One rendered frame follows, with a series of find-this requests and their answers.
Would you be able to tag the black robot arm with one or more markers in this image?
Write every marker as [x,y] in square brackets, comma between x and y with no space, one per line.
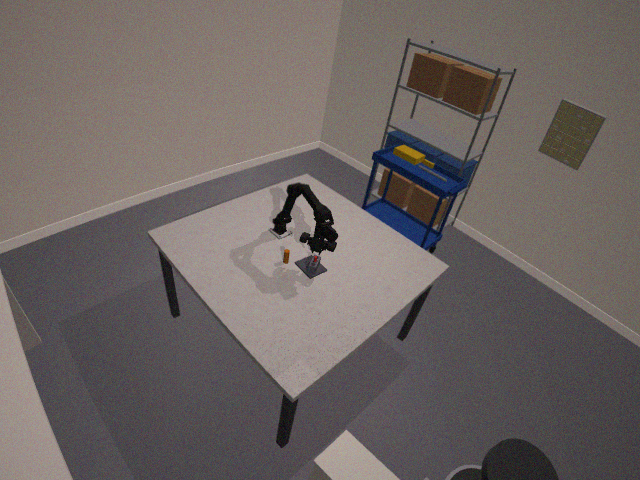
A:
[321,213]

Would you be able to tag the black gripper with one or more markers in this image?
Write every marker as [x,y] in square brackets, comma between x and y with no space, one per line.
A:
[329,246]

